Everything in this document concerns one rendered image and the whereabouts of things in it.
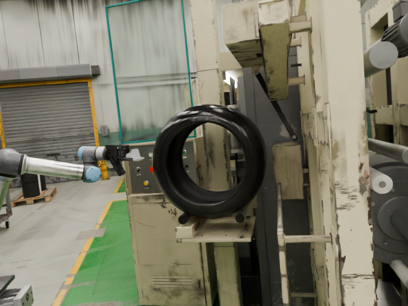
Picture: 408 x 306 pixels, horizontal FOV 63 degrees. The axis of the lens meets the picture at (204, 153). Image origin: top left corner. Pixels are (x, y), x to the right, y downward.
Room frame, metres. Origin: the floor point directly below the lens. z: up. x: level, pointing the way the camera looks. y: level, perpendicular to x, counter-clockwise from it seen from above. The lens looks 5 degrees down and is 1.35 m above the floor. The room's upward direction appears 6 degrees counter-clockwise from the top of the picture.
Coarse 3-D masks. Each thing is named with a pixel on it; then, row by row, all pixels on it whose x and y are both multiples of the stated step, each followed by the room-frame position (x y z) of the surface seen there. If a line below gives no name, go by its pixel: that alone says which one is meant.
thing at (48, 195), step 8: (24, 176) 7.05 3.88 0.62; (32, 176) 7.11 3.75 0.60; (40, 176) 7.86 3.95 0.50; (24, 184) 7.05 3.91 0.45; (32, 184) 7.10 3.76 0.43; (40, 184) 7.65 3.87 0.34; (24, 192) 7.06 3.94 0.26; (32, 192) 7.08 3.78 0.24; (40, 192) 7.59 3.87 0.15; (48, 192) 7.49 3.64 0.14; (56, 192) 8.23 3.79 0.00; (16, 200) 6.98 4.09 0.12; (24, 200) 6.99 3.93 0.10; (32, 200) 7.04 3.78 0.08; (48, 200) 7.13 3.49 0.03
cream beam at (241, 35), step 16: (256, 0) 1.23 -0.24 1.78; (288, 0) 1.20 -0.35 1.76; (224, 16) 1.26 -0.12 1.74; (240, 16) 1.24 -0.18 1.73; (256, 16) 1.23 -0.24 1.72; (288, 16) 1.21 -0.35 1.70; (224, 32) 1.26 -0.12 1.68; (240, 32) 1.24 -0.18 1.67; (256, 32) 1.23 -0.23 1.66; (240, 48) 1.34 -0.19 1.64; (256, 48) 1.37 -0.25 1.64; (288, 48) 1.44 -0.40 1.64; (240, 64) 1.73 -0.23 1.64
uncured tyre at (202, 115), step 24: (192, 120) 1.54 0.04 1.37; (216, 120) 1.51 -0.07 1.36; (240, 120) 1.51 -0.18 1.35; (168, 144) 1.56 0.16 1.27; (264, 144) 1.61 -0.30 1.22; (168, 168) 1.81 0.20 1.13; (264, 168) 1.51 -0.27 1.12; (168, 192) 1.58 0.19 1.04; (192, 192) 1.82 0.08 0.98; (216, 192) 1.79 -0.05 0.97; (240, 192) 1.49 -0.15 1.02; (216, 216) 1.55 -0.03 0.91
